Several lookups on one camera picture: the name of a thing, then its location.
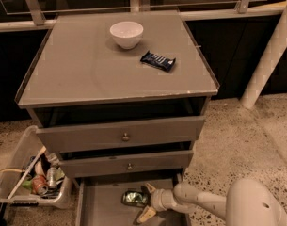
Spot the crushed green can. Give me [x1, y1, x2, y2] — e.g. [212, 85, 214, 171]
[122, 190, 149, 207]

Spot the grey top drawer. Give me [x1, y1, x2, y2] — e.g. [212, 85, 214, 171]
[37, 116, 205, 153]

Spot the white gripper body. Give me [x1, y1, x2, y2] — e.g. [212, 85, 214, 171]
[151, 189, 177, 212]

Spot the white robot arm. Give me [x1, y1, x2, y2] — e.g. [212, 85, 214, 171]
[136, 178, 287, 226]

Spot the white ceramic bowl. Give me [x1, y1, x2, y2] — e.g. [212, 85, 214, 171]
[110, 21, 144, 49]

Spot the blue snack bar wrapper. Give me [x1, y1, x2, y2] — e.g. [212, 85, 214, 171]
[140, 51, 176, 72]

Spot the wooden stick in bin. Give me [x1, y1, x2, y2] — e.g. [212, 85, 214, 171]
[7, 146, 46, 199]

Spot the grey drawer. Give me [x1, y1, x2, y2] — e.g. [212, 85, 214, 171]
[37, 116, 205, 153]
[60, 150, 193, 178]
[75, 170, 191, 226]

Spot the grey middle drawer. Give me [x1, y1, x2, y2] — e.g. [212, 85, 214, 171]
[60, 150, 193, 178]

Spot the clear plastic bin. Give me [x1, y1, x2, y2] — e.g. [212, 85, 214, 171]
[0, 125, 72, 209]

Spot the silver can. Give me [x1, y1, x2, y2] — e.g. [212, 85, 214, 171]
[47, 167, 57, 189]

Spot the grey drawer cabinet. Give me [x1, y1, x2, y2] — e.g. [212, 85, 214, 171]
[14, 10, 220, 181]

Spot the white diagonal pole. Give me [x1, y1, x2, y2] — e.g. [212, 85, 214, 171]
[240, 5, 287, 109]

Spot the red soda can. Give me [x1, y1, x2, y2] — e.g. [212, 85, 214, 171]
[32, 175, 48, 196]

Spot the grey bottom drawer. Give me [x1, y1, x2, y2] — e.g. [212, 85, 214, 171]
[75, 170, 191, 226]

